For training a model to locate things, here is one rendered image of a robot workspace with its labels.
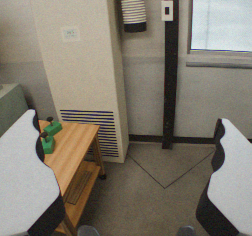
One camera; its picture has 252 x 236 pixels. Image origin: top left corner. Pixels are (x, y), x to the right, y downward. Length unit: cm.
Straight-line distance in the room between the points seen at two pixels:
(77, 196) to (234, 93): 143
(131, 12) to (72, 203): 127
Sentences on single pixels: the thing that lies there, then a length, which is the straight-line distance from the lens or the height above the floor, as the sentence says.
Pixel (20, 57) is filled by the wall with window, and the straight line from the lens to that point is 201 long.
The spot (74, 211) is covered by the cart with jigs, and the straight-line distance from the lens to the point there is 136.
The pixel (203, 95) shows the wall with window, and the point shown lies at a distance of 170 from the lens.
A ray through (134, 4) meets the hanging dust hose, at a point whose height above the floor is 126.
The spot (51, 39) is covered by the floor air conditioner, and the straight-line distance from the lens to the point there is 141.
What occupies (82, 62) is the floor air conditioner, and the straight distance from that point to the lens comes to 136.
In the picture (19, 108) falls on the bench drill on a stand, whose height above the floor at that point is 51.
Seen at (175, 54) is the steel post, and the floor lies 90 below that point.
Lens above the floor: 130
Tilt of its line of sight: 31 degrees down
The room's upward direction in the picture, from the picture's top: 5 degrees counter-clockwise
